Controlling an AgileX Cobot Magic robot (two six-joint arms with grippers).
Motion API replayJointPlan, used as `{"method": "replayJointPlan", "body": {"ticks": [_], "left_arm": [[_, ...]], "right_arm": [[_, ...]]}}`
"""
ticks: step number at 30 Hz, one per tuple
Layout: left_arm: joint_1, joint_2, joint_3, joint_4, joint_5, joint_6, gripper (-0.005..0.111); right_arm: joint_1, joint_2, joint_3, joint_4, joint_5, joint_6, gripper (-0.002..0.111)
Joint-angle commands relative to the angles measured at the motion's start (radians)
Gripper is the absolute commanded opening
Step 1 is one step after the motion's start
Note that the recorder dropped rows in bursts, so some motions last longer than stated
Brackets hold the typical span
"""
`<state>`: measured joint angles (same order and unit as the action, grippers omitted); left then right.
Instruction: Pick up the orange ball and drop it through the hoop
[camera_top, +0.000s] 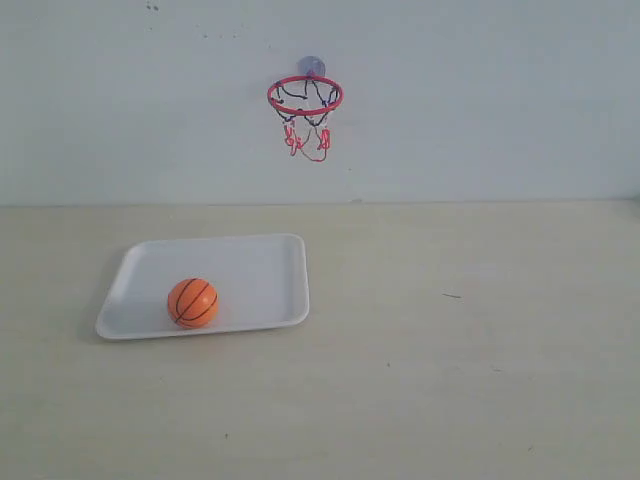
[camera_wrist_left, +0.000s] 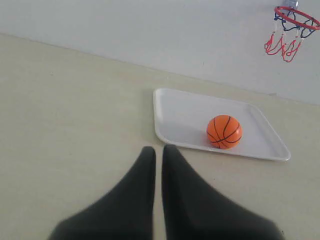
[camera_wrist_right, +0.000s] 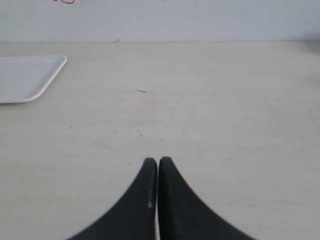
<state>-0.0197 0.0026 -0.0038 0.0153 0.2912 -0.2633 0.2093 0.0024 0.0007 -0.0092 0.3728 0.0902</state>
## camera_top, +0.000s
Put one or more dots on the clear suction cup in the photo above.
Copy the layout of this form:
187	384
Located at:
311	66

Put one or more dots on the white rectangular tray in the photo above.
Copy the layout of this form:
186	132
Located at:
261	280

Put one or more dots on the small orange basketball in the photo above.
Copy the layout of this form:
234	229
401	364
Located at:
193	303

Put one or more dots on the red mini basketball hoop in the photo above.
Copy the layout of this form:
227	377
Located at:
304	104

